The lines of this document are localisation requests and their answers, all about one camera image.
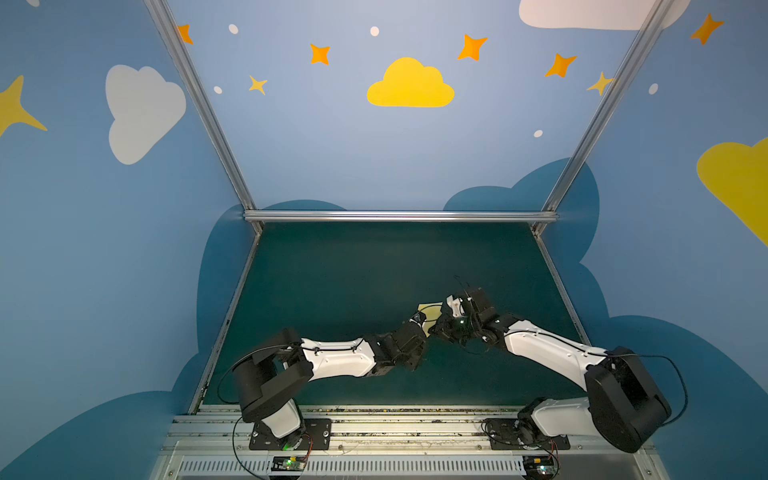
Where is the white slotted cable duct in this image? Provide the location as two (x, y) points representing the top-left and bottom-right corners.
(175, 456), (525, 478)

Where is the front aluminium rail bed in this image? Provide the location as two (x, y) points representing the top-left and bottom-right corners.
(151, 405), (669, 479)

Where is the green circuit board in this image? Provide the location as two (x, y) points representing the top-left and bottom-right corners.
(270, 456), (307, 473)
(523, 456), (557, 480)

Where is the left aluminium frame post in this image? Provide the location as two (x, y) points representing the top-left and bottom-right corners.
(144, 0), (257, 213)

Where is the yellow square paper sheet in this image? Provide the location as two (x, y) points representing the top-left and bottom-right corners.
(417, 303), (442, 337)

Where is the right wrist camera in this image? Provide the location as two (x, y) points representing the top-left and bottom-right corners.
(445, 288), (498, 324)

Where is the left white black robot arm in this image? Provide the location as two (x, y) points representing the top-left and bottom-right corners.
(229, 311), (428, 450)

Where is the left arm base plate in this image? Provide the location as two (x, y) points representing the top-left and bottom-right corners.
(248, 418), (332, 451)

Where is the right green circuit board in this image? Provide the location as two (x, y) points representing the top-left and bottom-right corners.
(523, 456), (557, 480)

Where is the aluminium frame post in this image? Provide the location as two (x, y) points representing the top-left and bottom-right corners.
(144, 0), (257, 213)
(532, 0), (675, 239)

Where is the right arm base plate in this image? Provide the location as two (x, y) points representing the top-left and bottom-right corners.
(481, 418), (571, 451)

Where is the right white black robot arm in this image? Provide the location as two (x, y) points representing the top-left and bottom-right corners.
(429, 311), (677, 453)

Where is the left green circuit board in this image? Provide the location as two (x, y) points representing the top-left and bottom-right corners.
(270, 456), (307, 473)

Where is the rear aluminium frame crossbar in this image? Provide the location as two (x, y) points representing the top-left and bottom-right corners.
(244, 210), (558, 224)

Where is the right aluminium frame post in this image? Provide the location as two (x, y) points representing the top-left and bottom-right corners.
(532, 0), (675, 239)

